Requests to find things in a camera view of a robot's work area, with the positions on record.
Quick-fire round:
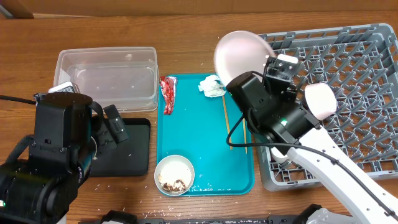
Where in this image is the large white plate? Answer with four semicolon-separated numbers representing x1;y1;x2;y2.
213;30;275;86

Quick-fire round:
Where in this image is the pink white bowl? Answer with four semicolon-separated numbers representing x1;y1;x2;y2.
304;83;337;121

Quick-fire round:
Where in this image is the wooden chopstick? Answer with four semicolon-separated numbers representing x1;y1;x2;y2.
242;118;248;154
221;95;230;135

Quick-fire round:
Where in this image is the white cup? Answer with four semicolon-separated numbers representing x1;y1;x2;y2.
270;147;290;164

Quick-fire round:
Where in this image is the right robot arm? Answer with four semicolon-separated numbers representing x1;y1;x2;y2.
219;55;397;223

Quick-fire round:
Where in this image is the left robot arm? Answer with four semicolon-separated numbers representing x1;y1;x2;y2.
1;92;129;223

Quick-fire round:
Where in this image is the black rectangular tray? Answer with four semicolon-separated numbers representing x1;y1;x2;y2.
90;118;150;177

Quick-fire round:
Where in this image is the clear plastic bin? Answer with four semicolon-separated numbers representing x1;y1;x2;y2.
53;47;159;113

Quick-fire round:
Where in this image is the crumpled white tissue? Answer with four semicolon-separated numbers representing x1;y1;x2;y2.
198;75;226;98

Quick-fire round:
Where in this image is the red snack wrapper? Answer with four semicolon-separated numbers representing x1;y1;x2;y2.
160;76;178;115

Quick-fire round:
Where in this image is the grey bowl with rice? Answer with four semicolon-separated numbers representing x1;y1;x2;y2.
154;155;195;197

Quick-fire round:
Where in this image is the grey dish rack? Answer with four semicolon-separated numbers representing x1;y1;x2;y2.
264;24;397;180

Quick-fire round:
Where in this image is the teal plastic tray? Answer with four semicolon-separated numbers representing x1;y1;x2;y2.
157;74;254;197

